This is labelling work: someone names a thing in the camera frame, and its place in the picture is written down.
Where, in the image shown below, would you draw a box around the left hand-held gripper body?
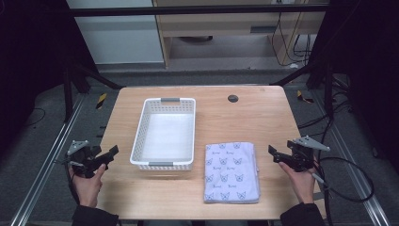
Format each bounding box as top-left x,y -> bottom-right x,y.
64,139 -> 105,179

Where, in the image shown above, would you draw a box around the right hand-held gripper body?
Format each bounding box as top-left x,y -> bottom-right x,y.
286,135 -> 331,173

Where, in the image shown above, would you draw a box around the person's right hand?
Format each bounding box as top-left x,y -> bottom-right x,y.
278,161 -> 317,204

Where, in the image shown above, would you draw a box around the person's left hand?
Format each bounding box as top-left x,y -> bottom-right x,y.
68,163 -> 107,208

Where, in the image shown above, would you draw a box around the folded lilac printed towel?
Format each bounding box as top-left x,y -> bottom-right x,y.
203,141 -> 262,204

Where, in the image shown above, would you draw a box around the black yellow striped tape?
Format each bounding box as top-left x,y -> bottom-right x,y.
295,89 -> 315,105
95,92 -> 108,110

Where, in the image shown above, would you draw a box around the white perforated plastic basket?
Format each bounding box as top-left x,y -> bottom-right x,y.
129,96 -> 198,172

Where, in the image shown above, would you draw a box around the black metal stand leg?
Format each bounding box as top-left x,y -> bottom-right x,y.
270,58 -> 336,118
61,60 -> 124,124

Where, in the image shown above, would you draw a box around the white cabinet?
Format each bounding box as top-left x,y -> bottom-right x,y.
66,0 -> 166,66

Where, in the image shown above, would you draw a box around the light wooden desk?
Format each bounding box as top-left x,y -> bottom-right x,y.
152,0 -> 331,69

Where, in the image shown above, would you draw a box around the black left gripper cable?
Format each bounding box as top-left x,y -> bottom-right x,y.
63,163 -> 80,205

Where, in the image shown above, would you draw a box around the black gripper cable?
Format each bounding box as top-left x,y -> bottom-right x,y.
63,163 -> 80,205
309,155 -> 375,226

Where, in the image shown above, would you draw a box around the aluminium floor rail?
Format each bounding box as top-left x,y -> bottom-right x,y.
8,93 -> 87,226
312,89 -> 391,226

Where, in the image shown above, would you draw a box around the black floor cables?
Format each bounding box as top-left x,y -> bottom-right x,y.
296,74 -> 356,137

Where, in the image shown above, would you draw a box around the thin black floor cable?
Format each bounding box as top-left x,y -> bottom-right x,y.
24,106 -> 47,128

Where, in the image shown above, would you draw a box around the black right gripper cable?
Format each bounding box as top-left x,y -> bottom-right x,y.
309,155 -> 375,226

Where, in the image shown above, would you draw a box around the black cables under desk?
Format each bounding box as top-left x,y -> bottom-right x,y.
270,11 -> 313,68

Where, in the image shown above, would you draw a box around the black horizontal frame bar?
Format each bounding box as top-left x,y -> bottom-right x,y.
67,4 -> 331,18

